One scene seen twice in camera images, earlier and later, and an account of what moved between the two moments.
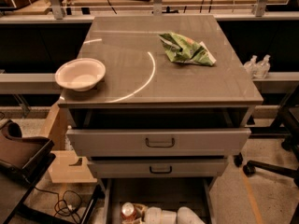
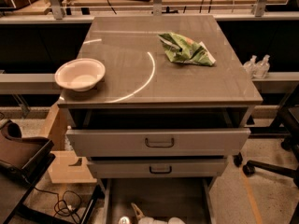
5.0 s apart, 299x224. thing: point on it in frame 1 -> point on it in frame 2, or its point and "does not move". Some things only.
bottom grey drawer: [169, 193] does not move
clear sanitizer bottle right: [263, 67] does not move
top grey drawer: [155, 142] does not move
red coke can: [128, 212] -> [124, 220]
